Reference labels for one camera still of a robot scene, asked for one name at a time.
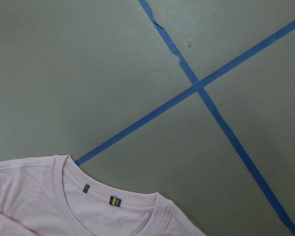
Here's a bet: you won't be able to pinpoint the brown paper table cover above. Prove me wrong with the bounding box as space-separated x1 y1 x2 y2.
0 0 295 236

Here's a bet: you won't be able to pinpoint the pink Snoopy t-shirt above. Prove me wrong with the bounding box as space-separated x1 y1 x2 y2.
0 155 203 236

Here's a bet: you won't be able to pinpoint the blue tape grid lines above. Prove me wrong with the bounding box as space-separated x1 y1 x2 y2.
75 0 295 236

